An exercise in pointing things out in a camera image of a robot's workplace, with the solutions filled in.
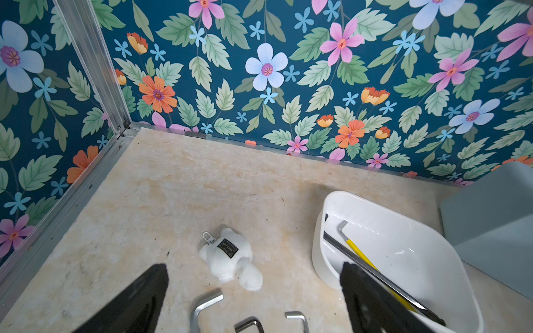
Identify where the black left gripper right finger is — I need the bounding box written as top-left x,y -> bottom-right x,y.
340,262 -> 432,333

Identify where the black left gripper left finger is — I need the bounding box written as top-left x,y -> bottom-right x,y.
75,264 -> 169,332

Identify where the large black hex key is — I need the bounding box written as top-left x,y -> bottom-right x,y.
323,230 -> 446,326

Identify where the green handled hex key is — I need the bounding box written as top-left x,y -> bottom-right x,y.
285,311 -> 311,333

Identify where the yellow handled hex key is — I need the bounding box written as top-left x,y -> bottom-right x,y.
337,220 -> 415,312

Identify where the white plastic storage tray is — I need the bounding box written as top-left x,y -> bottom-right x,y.
312,191 -> 484,332

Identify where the thin black hex key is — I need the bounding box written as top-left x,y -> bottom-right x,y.
235,316 -> 265,333

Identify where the pale blue stacked box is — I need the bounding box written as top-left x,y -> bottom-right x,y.
439,162 -> 532,298

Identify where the red handled hex key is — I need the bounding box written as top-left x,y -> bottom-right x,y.
190,289 -> 224,333

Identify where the white plush toy keychain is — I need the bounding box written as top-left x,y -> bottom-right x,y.
199,228 -> 264,291

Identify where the aluminium frame post back left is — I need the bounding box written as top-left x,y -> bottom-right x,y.
54,0 -> 131,135

